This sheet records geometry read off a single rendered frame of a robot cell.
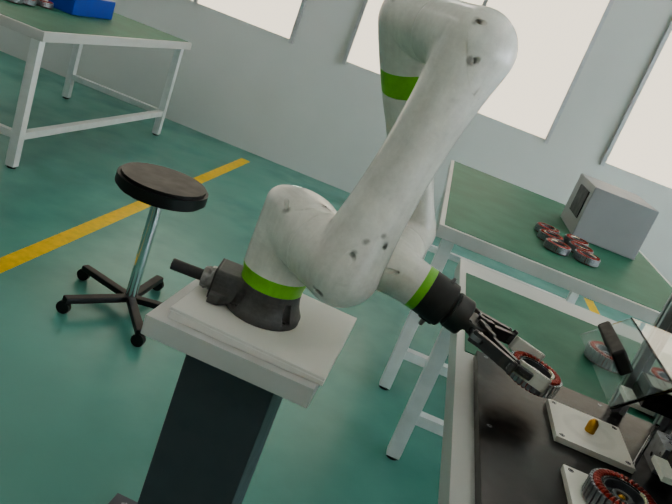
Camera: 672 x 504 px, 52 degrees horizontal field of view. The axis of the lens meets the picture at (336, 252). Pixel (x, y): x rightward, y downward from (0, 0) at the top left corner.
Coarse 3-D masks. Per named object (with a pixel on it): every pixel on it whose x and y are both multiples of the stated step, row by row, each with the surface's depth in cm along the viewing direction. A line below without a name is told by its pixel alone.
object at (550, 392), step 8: (512, 352) 135; (520, 352) 136; (528, 360) 136; (536, 360) 138; (536, 368) 137; (544, 368) 136; (512, 376) 131; (552, 376) 132; (520, 384) 130; (528, 384) 129; (552, 384) 130; (560, 384) 132; (536, 392) 129; (544, 392) 129; (552, 392) 130
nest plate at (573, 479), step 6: (564, 468) 115; (570, 468) 115; (564, 474) 113; (570, 474) 113; (576, 474) 114; (582, 474) 115; (564, 480) 112; (570, 480) 112; (576, 480) 112; (582, 480) 113; (564, 486) 111; (570, 486) 110; (576, 486) 111; (570, 492) 108; (576, 492) 109; (570, 498) 107; (576, 498) 107; (582, 498) 108
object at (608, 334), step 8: (600, 328) 98; (608, 328) 97; (608, 336) 95; (616, 336) 94; (608, 344) 93; (616, 344) 92; (616, 352) 90; (624, 352) 89; (616, 360) 90; (624, 360) 90; (624, 368) 90; (632, 368) 90
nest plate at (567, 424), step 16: (560, 416) 133; (576, 416) 135; (560, 432) 126; (576, 432) 129; (608, 432) 134; (576, 448) 125; (592, 448) 125; (608, 448) 127; (624, 448) 130; (624, 464) 124
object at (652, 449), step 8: (656, 432) 132; (656, 440) 130; (664, 440) 129; (648, 448) 132; (656, 448) 129; (664, 448) 126; (648, 456) 131; (664, 456) 126; (648, 464) 130; (656, 472) 127
